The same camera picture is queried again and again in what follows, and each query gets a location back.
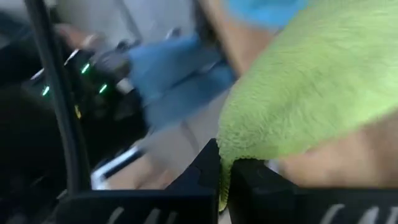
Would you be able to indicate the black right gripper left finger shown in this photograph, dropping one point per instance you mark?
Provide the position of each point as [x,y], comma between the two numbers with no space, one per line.
[192,202]

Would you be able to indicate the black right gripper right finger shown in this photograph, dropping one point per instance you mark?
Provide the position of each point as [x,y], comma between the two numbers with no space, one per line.
[264,199]

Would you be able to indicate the lime green microfiber towel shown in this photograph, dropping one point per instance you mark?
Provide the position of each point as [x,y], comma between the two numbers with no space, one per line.
[311,77]

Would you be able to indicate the blue smooth microfiber towel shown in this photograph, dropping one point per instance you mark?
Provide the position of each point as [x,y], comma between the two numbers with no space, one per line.
[267,11]

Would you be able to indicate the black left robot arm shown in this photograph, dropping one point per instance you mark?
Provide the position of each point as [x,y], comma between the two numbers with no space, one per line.
[31,140]

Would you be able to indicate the person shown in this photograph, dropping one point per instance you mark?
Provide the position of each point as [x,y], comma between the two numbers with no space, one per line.
[174,77]

